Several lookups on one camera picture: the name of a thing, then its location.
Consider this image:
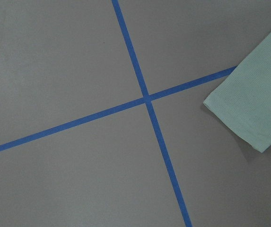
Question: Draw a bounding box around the olive green long-sleeve shirt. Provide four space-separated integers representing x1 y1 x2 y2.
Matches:
203 32 271 153

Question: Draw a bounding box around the blue tape line lengthwise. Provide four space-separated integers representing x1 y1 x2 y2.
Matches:
112 0 192 227

